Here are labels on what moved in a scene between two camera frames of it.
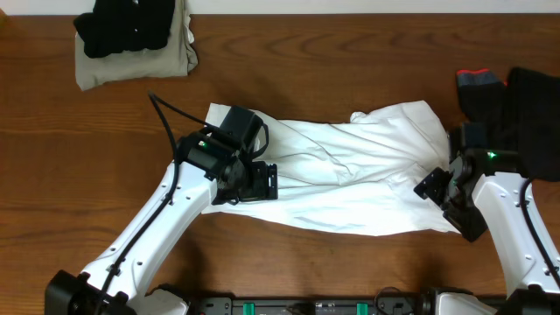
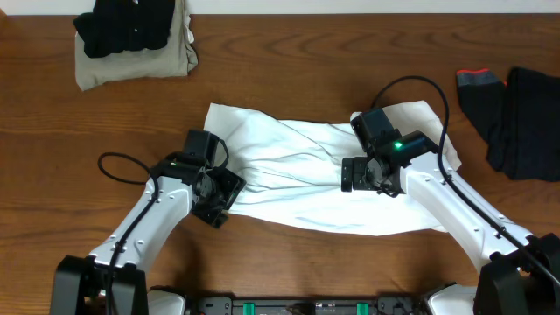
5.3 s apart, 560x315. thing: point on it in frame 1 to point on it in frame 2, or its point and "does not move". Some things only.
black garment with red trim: [483, 99] does not move
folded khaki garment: [177, 59] does not move
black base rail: [312, 305] does not move
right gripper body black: [461, 213] to [364, 177]
